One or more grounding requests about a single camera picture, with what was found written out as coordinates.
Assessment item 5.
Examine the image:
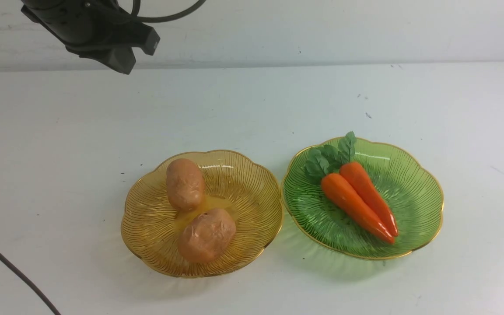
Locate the green ribbed plastic plate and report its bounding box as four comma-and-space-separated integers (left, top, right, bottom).
282, 132, 444, 260

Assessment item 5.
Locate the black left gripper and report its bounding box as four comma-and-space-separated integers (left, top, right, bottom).
21, 0, 160, 74

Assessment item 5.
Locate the brown potato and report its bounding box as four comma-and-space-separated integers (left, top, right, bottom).
177, 208, 236, 264
166, 159, 205, 213

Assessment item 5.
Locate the amber ribbed plastic plate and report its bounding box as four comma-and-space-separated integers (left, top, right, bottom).
120, 150, 284, 279

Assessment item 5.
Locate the black camera cable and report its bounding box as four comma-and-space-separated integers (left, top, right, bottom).
130, 0, 207, 24

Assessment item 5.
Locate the orange carrot in plate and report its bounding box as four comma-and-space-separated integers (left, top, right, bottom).
304, 145, 399, 245

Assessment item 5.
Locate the orange carrot with leaves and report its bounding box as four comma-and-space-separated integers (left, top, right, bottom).
321, 132, 399, 245

